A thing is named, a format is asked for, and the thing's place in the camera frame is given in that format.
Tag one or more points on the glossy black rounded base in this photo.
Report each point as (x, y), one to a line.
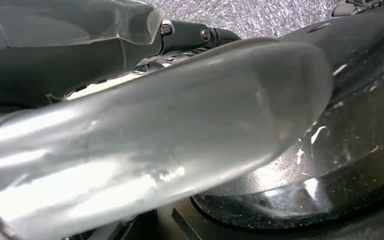
(354, 109)

